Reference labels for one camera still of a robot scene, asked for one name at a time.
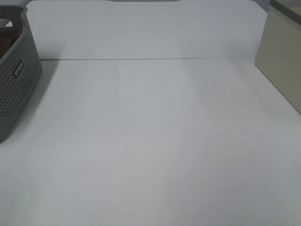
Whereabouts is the beige storage box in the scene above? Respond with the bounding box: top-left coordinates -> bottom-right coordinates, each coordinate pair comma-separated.
255,0 -> 301,112

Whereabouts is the brown towel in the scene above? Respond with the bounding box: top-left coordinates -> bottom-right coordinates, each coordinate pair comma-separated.
0,27 -> 23,58

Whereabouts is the grey perforated plastic basket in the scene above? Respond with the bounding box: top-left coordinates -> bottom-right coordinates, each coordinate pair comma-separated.
0,5 -> 42,141

